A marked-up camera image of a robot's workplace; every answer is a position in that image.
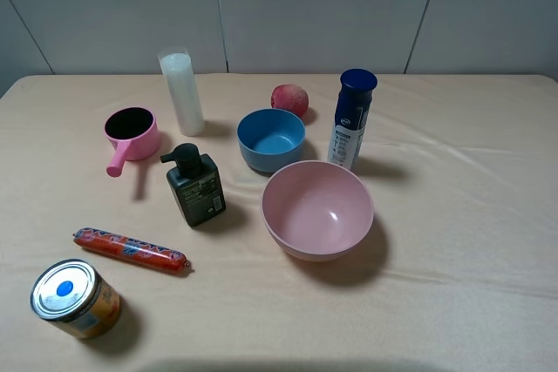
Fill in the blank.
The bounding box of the tin can with orange label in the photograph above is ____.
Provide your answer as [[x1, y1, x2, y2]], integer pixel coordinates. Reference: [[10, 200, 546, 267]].
[[30, 259, 121, 339]]

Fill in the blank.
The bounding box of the black pump soap bottle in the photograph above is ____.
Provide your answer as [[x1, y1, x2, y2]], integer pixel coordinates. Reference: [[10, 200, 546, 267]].
[[160, 143, 226, 227]]

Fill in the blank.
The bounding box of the blue plastic bowl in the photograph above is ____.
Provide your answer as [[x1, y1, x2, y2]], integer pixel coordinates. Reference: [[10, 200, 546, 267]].
[[236, 108, 306, 173]]

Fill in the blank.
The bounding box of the red apple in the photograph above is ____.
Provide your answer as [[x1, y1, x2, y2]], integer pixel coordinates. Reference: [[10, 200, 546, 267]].
[[270, 84, 309, 117]]

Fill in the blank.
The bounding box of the tall white candle jar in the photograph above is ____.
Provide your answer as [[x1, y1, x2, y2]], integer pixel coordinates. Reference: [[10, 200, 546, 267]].
[[158, 48, 205, 137]]

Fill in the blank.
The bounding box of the beige tablecloth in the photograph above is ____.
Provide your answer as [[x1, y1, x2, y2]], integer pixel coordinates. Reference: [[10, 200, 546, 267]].
[[1, 74, 557, 371]]

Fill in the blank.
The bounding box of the pink pot with handle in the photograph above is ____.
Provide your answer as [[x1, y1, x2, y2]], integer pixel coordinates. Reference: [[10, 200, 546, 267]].
[[104, 107, 161, 178]]

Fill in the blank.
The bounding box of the red packaged sausage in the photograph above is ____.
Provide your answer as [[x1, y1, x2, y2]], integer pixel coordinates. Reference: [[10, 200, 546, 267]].
[[72, 227, 192, 274]]

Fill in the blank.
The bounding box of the large pink bowl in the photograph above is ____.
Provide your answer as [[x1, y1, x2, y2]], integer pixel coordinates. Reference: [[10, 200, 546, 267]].
[[261, 160, 375, 261]]

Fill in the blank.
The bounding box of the navy and white spray bottle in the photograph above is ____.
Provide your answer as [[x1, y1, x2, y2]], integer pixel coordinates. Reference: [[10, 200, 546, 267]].
[[328, 69, 378, 170]]

